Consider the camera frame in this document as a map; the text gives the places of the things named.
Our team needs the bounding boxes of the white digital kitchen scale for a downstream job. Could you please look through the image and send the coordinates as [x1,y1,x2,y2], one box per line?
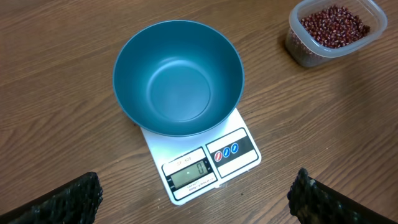
[142,110,262,205]

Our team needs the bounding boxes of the teal metal bowl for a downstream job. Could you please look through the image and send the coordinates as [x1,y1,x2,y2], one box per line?
[113,20,245,136]

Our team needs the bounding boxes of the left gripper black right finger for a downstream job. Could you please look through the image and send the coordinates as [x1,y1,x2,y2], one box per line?
[287,168,397,224]

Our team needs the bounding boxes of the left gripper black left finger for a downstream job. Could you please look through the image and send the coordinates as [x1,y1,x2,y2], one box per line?
[1,172,103,224]

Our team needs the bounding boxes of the clear plastic container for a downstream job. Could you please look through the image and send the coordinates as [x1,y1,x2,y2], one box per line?
[285,0,387,67]

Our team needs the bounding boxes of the red beans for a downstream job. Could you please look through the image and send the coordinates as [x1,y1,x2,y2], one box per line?
[300,4,371,49]

